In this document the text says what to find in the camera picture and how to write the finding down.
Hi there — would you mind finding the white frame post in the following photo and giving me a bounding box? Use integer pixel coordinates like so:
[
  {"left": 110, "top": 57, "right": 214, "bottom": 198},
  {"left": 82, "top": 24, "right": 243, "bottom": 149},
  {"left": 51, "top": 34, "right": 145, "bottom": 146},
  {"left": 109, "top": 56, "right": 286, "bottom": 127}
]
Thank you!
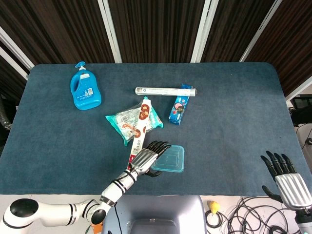
[
  {"left": 239, "top": 0, "right": 284, "bottom": 62},
  {"left": 97, "top": 0, "right": 123, "bottom": 63},
  {"left": 284, "top": 75, "right": 312, "bottom": 102},
  {"left": 0, "top": 26, "right": 35, "bottom": 81},
  {"left": 191, "top": 0, "right": 212, "bottom": 63}
]

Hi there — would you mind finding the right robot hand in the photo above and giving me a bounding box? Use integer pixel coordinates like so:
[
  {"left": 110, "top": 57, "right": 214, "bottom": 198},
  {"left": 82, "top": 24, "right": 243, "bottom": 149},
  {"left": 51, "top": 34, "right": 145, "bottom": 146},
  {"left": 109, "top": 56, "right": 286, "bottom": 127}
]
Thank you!
[{"left": 260, "top": 150, "right": 312, "bottom": 210}]

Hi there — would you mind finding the blue detergent pump bottle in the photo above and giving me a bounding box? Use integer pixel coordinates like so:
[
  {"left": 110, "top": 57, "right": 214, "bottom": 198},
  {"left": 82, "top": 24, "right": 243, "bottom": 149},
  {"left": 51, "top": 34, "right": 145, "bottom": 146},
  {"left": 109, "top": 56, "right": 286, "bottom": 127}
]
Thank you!
[{"left": 70, "top": 61, "right": 102, "bottom": 111}]

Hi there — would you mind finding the black coiled cable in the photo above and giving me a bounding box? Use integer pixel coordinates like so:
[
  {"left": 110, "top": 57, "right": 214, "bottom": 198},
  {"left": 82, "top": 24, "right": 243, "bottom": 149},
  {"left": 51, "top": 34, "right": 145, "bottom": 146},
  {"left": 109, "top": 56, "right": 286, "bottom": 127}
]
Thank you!
[{"left": 205, "top": 209, "right": 223, "bottom": 229}]

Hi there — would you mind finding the blue table cloth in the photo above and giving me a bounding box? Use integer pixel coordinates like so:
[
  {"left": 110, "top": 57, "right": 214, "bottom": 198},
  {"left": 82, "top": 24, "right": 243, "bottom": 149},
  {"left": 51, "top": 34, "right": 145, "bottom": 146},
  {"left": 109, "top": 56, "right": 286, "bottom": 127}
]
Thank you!
[{"left": 0, "top": 62, "right": 312, "bottom": 197}]

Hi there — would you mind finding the clear plastic container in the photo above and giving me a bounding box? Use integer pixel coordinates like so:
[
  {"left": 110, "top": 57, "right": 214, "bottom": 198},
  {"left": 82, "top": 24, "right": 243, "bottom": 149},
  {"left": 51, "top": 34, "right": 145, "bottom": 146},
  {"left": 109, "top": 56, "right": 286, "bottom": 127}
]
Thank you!
[{"left": 151, "top": 145, "right": 185, "bottom": 174}]

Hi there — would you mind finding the long white cookie-print box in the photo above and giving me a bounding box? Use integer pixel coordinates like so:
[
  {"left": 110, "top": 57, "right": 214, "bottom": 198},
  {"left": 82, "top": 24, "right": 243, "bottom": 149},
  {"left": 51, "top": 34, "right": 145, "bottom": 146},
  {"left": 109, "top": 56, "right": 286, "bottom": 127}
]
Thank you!
[{"left": 126, "top": 96, "right": 152, "bottom": 171}]

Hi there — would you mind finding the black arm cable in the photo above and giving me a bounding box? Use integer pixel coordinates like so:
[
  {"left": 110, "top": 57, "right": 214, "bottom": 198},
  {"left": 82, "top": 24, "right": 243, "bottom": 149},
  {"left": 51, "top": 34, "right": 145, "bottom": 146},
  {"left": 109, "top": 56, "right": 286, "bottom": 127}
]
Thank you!
[{"left": 113, "top": 203, "right": 121, "bottom": 234}]

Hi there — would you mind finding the teal plastic container lid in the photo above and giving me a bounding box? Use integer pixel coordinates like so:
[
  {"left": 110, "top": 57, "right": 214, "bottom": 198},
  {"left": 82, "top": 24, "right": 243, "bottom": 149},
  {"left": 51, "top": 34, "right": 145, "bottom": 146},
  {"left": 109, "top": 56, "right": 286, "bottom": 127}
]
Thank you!
[{"left": 150, "top": 144, "right": 185, "bottom": 174}]

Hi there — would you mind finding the teal snack bag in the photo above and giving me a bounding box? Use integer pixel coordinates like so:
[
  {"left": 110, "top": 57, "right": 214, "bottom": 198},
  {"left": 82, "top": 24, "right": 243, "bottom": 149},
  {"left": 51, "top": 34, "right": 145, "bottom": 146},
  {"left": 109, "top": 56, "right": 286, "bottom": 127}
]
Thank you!
[{"left": 105, "top": 102, "right": 164, "bottom": 147}]

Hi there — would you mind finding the orange small object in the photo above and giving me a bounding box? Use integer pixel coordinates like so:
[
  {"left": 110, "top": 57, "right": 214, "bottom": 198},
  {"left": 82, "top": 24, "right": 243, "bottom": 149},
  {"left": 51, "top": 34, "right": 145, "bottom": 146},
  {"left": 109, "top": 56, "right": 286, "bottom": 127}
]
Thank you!
[{"left": 90, "top": 223, "right": 104, "bottom": 234}]

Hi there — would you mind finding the black cable tangle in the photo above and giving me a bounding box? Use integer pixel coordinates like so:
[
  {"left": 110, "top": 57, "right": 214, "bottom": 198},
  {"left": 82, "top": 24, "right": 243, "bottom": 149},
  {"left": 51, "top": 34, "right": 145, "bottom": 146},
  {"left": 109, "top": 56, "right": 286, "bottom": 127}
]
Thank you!
[{"left": 220, "top": 196, "right": 301, "bottom": 234}]

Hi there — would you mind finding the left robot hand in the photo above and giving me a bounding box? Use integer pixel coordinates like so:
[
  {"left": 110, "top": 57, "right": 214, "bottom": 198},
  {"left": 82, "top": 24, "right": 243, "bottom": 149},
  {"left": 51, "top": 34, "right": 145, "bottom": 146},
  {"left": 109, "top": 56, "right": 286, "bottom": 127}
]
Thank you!
[{"left": 127, "top": 140, "right": 172, "bottom": 178}]

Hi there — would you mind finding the black corrugated hose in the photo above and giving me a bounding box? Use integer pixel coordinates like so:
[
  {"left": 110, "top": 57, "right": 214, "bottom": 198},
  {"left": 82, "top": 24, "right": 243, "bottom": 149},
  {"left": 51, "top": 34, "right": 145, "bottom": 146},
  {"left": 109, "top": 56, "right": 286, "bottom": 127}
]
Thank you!
[{"left": 0, "top": 97, "right": 13, "bottom": 130}]

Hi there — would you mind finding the grey robot torso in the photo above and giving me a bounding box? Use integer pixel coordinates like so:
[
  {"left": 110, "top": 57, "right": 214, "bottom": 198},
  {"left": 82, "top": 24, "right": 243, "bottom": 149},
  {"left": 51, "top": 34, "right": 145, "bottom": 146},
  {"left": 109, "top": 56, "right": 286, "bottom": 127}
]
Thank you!
[{"left": 101, "top": 195, "right": 207, "bottom": 234}]

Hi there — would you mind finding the yellow small object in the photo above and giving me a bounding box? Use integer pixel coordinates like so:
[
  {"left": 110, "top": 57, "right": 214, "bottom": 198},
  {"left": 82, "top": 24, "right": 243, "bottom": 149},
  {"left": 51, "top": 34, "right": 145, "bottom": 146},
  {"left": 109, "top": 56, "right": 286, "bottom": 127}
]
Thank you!
[{"left": 207, "top": 200, "right": 221, "bottom": 215}]

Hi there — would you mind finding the blue cookie box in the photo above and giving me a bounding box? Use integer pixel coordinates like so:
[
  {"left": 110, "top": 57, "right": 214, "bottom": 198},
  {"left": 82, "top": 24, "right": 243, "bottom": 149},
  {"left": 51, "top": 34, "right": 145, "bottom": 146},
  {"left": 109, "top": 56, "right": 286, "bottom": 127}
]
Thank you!
[{"left": 168, "top": 83, "right": 193, "bottom": 126}]

